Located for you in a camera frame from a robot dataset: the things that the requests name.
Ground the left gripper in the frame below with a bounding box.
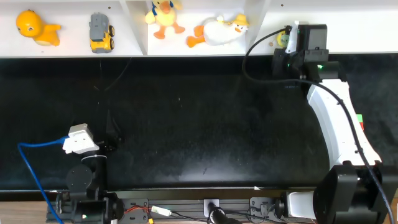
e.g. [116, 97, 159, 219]
[99, 109, 124, 154]

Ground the grey and yellow toy truck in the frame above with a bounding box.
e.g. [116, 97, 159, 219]
[88, 12, 116, 54]

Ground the yellow rubber duck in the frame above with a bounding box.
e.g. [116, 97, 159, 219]
[16, 9, 62, 47]

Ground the yellow rattle drum toy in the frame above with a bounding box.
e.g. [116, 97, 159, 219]
[268, 30, 291, 49]

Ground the white shelf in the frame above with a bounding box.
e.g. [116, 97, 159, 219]
[0, 0, 398, 58]

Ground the yellow plush duck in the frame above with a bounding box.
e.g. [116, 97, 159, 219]
[144, 0, 186, 40]

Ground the white plush duck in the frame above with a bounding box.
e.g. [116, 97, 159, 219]
[186, 13, 250, 49]

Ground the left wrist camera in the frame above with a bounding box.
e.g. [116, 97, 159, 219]
[62, 123, 101, 155]

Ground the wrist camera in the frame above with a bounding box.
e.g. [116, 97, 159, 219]
[285, 21, 300, 55]
[62, 123, 101, 155]

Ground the blue cable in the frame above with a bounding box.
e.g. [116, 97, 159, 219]
[17, 135, 71, 224]

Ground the mounting rail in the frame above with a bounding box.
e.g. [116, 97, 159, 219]
[46, 189, 318, 224]

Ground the black cable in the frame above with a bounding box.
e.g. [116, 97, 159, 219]
[241, 27, 396, 224]

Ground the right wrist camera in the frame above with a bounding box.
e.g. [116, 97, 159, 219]
[285, 21, 300, 55]

